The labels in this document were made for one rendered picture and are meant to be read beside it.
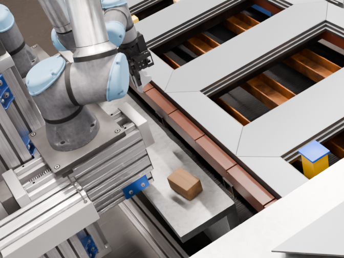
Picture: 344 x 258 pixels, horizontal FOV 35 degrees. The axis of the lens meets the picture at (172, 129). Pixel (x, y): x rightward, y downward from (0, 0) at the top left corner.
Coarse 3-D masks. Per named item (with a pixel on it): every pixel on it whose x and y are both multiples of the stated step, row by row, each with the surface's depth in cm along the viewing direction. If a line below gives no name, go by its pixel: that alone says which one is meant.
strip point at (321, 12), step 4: (296, 4) 215; (300, 4) 214; (304, 4) 213; (308, 4) 213; (312, 4) 212; (316, 4) 211; (320, 4) 210; (324, 4) 210; (304, 8) 211; (308, 8) 210; (312, 8) 210; (316, 8) 209; (320, 8) 208; (324, 8) 208; (312, 12) 208; (316, 12) 207; (320, 12) 206; (324, 12) 206; (320, 16) 204; (324, 16) 203
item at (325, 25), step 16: (144, 0) 251; (160, 0) 253; (240, 0) 233; (272, 0) 226; (208, 16) 230; (176, 32) 226; (304, 32) 200; (320, 32) 202; (336, 32) 198; (288, 48) 198; (256, 64) 195; (224, 80) 191; (208, 96) 190; (336, 128) 161; (304, 144) 158; (240, 160) 159; (288, 160) 157; (256, 176) 153; (272, 192) 149
